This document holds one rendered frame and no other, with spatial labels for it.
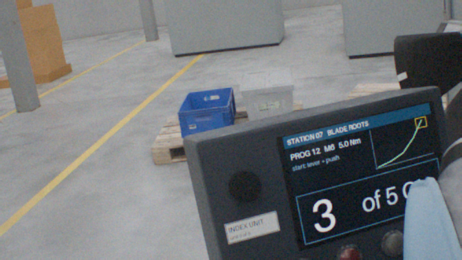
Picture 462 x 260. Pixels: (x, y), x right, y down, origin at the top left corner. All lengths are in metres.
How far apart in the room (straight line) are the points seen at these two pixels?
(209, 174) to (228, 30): 7.83
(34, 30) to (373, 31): 5.31
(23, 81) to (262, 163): 6.35
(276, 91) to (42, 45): 5.64
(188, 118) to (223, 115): 0.26
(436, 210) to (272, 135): 0.21
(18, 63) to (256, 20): 3.66
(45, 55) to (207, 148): 8.33
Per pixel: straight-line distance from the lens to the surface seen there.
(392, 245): 0.53
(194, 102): 4.47
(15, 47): 6.71
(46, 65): 8.79
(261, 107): 3.85
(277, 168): 0.48
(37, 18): 8.70
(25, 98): 6.82
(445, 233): 0.30
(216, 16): 8.28
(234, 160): 0.46
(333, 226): 0.50
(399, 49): 1.47
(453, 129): 1.18
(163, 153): 3.92
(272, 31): 8.17
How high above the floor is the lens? 1.40
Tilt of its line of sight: 18 degrees down
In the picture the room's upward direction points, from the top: 9 degrees counter-clockwise
